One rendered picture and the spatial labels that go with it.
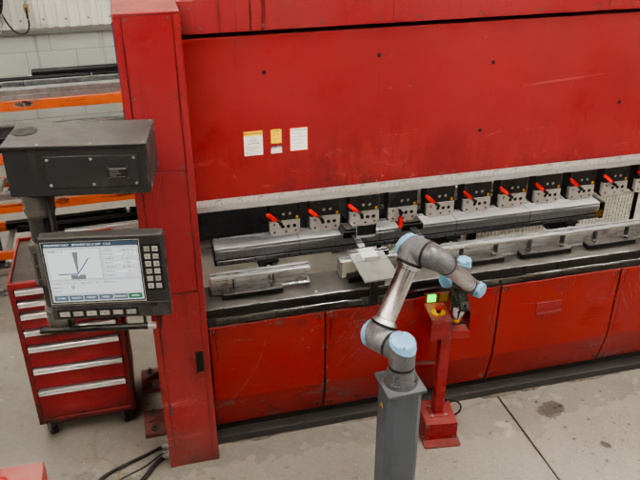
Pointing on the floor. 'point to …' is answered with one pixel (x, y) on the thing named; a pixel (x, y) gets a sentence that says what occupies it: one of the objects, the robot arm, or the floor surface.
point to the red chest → (69, 355)
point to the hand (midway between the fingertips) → (457, 318)
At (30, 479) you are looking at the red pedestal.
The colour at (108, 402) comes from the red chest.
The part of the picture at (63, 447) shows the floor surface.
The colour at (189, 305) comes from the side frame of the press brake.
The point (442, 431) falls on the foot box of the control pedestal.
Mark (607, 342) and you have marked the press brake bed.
